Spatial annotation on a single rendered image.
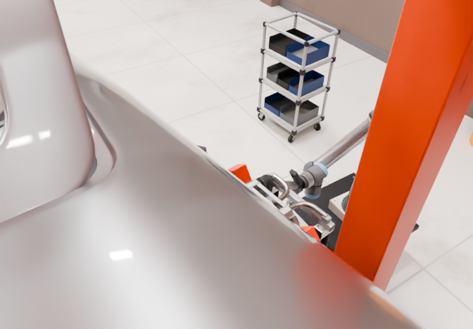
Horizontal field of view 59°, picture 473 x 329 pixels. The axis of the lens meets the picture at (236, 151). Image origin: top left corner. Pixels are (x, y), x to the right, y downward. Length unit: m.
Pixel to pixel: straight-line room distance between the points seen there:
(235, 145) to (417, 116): 2.85
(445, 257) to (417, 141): 2.28
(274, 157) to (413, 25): 2.80
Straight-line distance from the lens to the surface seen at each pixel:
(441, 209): 3.63
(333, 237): 2.74
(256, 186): 1.80
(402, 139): 1.09
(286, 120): 3.85
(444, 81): 0.99
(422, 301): 3.02
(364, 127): 2.33
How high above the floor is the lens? 2.37
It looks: 40 degrees down
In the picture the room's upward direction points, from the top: 2 degrees clockwise
